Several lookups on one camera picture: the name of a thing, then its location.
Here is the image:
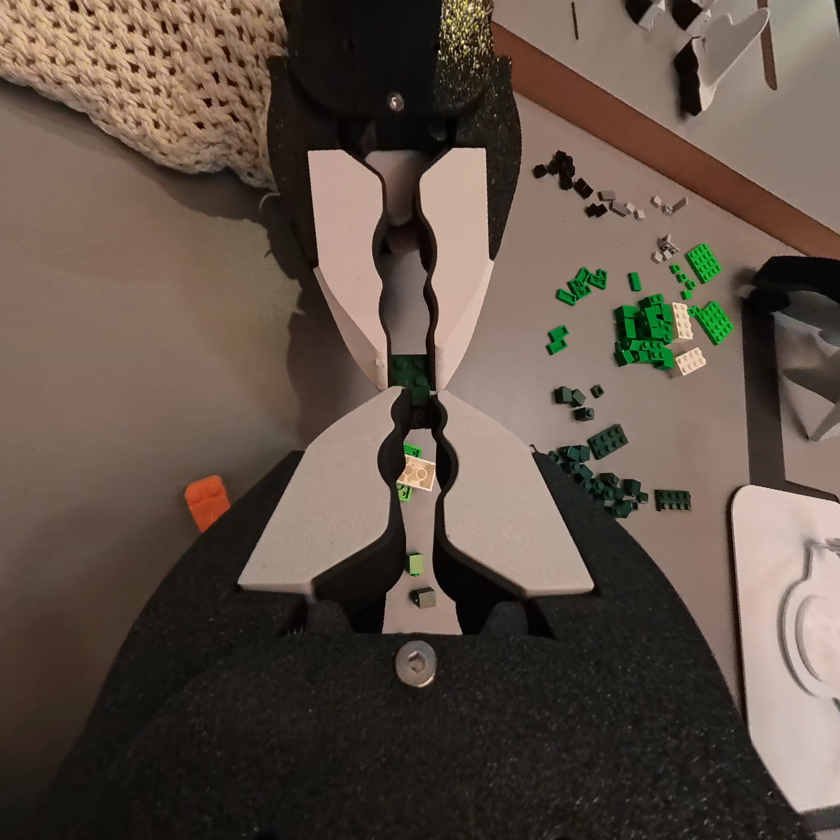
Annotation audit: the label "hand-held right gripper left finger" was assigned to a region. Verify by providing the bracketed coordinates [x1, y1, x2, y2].
[238, 389, 405, 605]

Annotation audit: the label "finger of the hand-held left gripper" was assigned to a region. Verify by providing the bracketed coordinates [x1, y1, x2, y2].
[309, 146, 404, 393]
[418, 142, 496, 392]

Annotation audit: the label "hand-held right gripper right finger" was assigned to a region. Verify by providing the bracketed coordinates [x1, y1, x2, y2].
[431, 389, 599, 605]

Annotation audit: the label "dark green lego brick stack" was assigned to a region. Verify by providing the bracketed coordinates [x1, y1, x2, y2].
[389, 351, 435, 404]

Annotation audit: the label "person's left forearm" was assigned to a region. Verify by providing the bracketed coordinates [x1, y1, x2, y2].
[0, 0, 292, 179]

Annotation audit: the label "green lego base, tan brick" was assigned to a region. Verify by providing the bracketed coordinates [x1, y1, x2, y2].
[397, 439, 442, 501]

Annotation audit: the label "scattered dark green lego pieces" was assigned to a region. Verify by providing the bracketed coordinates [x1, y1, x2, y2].
[550, 382, 694, 518]

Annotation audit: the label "small black lego pieces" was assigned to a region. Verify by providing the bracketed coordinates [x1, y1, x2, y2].
[531, 150, 595, 199]

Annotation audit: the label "small grey lego pieces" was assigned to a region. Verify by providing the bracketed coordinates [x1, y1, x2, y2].
[583, 189, 691, 258]

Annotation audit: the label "pile of bright green lego pieces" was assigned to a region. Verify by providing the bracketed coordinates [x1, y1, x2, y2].
[544, 242, 737, 380]

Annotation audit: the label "orange brick separator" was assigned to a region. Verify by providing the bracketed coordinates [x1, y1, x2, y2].
[183, 474, 233, 534]

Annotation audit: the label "white round-cornered base plate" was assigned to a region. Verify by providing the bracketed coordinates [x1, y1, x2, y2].
[728, 482, 840, 817]

